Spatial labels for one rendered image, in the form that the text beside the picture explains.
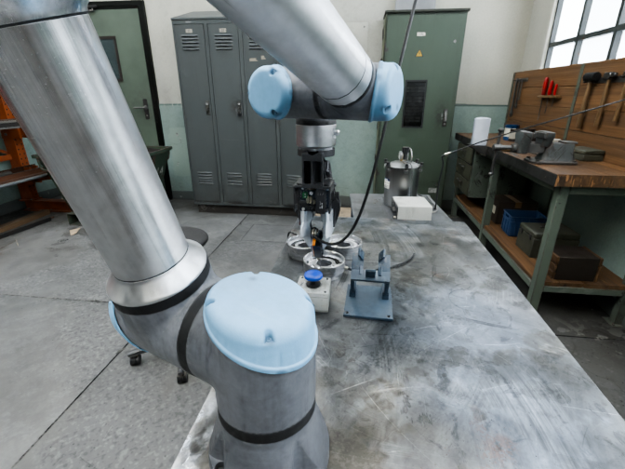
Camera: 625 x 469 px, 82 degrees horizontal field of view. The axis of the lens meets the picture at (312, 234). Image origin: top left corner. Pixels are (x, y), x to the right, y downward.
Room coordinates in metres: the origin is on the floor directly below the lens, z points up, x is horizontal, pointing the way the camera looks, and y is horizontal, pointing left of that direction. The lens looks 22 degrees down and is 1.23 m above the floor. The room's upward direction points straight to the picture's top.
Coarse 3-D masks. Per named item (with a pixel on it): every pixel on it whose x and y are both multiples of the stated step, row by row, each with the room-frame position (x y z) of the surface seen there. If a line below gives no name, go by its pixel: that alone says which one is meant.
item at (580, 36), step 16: (560, 0) 3.42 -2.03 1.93; (592, 0) 2.99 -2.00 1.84; (624, 0) 2.56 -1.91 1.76; (560, 16) 3.42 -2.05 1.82; (624, 16) 2.55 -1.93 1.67; (592, 32) 2.82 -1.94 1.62; (608, 32) 2.64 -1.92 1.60; (576, 48) 2.99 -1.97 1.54; (608, 48) 2.59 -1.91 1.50; (544, 64) 3.44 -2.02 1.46
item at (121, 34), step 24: (96, 24) 4.37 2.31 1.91; (120, 24) 4.34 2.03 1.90; (144, 24) 4.29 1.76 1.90; (120, 48) 4.34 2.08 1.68; (144, 48) 4.30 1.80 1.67; (120, 72) 4.34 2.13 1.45; (144, 72) 4.31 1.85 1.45; (144, 96) 4.32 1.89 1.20; (144, 120) 4.32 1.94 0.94; (168, 192) 4.29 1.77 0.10
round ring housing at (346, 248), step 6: (336, 234) 0.98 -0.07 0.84; (342, 234) 0.98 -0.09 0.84; (330, 240) 0.96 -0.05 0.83; (354, 240) 0.96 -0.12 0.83; (360, 240) 0.94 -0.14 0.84; (330, 246) 0.90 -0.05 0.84; (336, 246) 0.92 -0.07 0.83; (342, 246) 0.95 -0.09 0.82; (348, 246) 0.95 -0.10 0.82; (360, 246) 0.91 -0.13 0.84; (342, 252) 0.88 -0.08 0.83; (348, 252) 0.88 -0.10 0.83; (348, 258) 0.89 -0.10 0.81
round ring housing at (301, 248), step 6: (288, 240) 0.94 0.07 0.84; (294, 240) 0.96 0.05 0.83; (288, 246) 0.90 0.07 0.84; (300, 246) 0.94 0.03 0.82; (306, 246) 0.95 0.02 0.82; (288, 252) 0.90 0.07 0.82; (294, 252) 0.88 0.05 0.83; (300, 252) 0.88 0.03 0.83; (306, 252) 0.88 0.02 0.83; (294, 258) 0.89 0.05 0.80; (300, 258) 0.88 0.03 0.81
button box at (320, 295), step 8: (304, 280) 0.69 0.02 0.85; (320, 280) 0.69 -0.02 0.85; (328, 280) 0.69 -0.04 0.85; (304, 288) 0.66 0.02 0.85; (312, 288) 0.66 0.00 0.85; (320, 288) 0.66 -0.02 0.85; (328, 288) 0.66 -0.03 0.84; (312, 296) 0.64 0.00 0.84; (320, 296) 0.64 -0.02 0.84; (328, 296) 0.65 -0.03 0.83; (320, 304) 0.64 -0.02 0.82; (328, 304) 0.66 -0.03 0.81
